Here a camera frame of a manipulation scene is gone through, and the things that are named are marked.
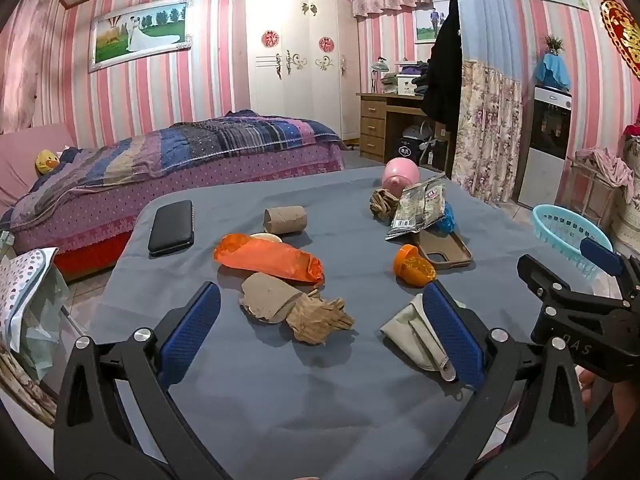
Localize black phone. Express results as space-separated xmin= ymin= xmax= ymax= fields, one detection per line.
xmin=148 ymin=200 xmax=195 ymax=257

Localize brown phone case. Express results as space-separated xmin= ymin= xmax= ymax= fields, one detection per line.
xmin=416 ymin=227 xmax=473 ymax=271

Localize polka dot cloth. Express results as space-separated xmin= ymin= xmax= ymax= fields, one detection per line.
xmin=0 ymin=246 xmax=61 ymax=353

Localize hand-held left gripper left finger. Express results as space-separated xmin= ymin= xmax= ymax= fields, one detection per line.
xmin=54 ymin=281 xmax=236 ymax=480

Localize turquoise plastic basket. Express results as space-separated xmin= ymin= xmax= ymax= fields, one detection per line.
xmin=531 ymin=204 xmax=613 ymax=281

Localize desk lamp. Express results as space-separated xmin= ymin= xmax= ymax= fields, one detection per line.
xmin=369 ymin=56 xmax=391 ymax=95

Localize floral and blue curtain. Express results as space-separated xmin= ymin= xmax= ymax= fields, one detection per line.
xmin=452 ymin=0 xmax=526 ymax=206

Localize black box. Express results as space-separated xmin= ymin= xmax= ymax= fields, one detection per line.
xmin=397 ymin=135 xmax=426 ymax=163

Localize lace covered cabinet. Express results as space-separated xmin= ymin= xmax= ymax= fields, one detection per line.
xmin=607 ymin=135 xmax=640 ymax=256

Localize blue plastic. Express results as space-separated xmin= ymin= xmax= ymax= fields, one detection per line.
xmin=431 ymin=202 xmax=457 ymax=233

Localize black hanging coat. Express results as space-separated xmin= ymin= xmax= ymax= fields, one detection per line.
xmin=422 ymin=0 xmax=463 ymax=133

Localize blue cloth cover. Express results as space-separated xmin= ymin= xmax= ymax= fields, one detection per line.
xmin=535 ymin=52 xmax=572 ymax=92

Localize white box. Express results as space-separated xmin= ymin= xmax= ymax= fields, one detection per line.
xmin=395 ymin=74 xmax=426 ymax=95

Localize water dispenser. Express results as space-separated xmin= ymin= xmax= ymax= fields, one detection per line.
xmin=516 ymin=85 xmax=573 ymax=210

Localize wooden desk with drawers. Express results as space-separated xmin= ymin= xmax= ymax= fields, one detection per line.
xmin=356 ymin=91 xmax=453 ymax=171

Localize brown paper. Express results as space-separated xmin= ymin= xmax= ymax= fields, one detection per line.
xmin=285 ymin=296 xmax=356 ymax=346
xmin=369 ymin=187 xmax=401 ymax=224

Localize patchwork quilt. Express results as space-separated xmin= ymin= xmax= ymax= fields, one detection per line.
xmin=10 ymin=110 xmax=341 ymax=221

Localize metal rack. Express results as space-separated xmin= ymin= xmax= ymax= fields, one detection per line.
xmin=567 ymin=157 xmax=626 ymax=221

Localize bed with purple dotted skirt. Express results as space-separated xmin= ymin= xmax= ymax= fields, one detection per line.
xmin=0 ymin=110 xmax=351 ymax=281

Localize white wardrobe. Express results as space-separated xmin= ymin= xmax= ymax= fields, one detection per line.
xmin=231 ymin=0 xmax=362 ymax=142

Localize beige cloth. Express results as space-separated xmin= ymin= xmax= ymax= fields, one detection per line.
xmin=380 ymin=292 xmax=458 ymax=383

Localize small framed photo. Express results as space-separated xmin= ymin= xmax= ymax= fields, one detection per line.
xmin=414 ymin=0 xmax=451 ymax=43

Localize pink pig mug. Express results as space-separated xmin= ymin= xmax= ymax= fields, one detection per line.
xmin=382 ymin=157 xmax=421 ymax=196

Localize framed wedding photo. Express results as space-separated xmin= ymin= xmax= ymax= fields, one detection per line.
xmin=89 ymin=0 xmax=193 ymax=73

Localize cardboard roll tube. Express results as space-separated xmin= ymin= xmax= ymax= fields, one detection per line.
xmin=263 ymin=205 xmax=307 ymax=237

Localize pink headboard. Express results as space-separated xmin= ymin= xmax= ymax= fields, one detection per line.
xmin=0 ymin=122 xmax=78 ymax=211

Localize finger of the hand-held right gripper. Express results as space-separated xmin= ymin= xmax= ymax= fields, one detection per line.
xmin=580 ymin=237 xmax=640 ymax=306
xmin=517 ymin=255 xmax=626 ymax=320

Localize green plastic sheet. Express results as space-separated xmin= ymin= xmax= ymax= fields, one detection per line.
xmin=15 ymin=270 xmax=73 ymax=386

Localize pink clothes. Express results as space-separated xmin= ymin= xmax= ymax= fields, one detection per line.
xmin=575 ymin=147 xmax=636 ymax=201

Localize yellow duck plush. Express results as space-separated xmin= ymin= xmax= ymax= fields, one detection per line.
xmin=34 ymin=149 xmax=61 ymax=177

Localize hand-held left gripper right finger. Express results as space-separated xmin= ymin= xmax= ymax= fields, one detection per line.
xmin=422 ymin=280 xmax=588 ymax=480

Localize orange plastic bag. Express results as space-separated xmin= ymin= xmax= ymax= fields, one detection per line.
xmin=213 ymin=233 xmax=325 ymax=285

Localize person's right hand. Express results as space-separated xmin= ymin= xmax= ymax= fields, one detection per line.
xmin=580 ymin=366 xmax=602 ymax=410

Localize red wall decoration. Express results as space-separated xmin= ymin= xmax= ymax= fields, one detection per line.
xmin=600 ymin=0 xmax=640 ymax=80

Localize orange plastic cup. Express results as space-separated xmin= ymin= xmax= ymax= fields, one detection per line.
xmin=393 ymin=244 xmax=437 ymax=288

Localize torn cardboard tube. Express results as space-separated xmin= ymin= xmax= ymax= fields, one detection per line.
xmin=239 ymin=272 xmax=321 ymax=323

